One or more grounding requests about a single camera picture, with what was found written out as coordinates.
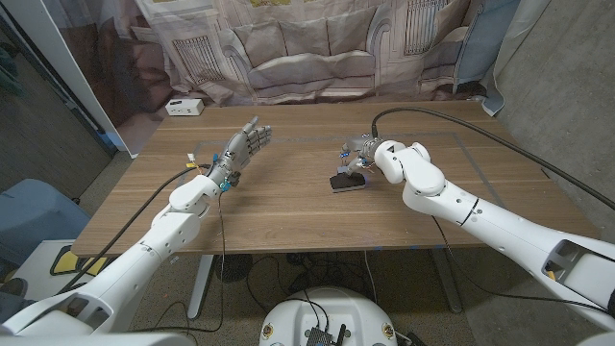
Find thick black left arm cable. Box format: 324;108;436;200
55;163;212;295

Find white table leg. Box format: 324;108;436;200
186;254;215;320

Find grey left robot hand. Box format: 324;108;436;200
206;115;273;193

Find black eraser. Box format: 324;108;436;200
329;172;367;194

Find white floor platform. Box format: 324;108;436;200
9;238;119;304

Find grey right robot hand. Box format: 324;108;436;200
338;134;383;177

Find white floor cable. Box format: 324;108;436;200
363;249;380;302

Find person leg in jeans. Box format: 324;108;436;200
0;276;37;323

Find black module with antenna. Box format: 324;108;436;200
305;324;348;346

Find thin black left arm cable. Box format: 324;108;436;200
136;190;227;335

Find blue-grey chair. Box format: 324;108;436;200
0;178;92;270

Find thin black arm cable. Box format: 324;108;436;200
430;214;614;318
136;190;227;335

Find white upright panel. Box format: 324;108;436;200
0;0;140;159

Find black floor cable tangle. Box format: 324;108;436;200
244;250;381;316

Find white power box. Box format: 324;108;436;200
164;98;206;117

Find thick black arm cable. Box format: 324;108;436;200
55;163;212;295
370;106;615;211

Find printed sofa backdrop cloth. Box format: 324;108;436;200
47;0;552;158

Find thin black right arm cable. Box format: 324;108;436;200
430;214;614;318

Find round black floor fan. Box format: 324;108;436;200
214;253;254;284

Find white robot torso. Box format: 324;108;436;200
258;286;399;346

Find grey table leg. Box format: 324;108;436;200
430;248;463;314

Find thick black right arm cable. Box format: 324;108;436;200
370;106;615;211

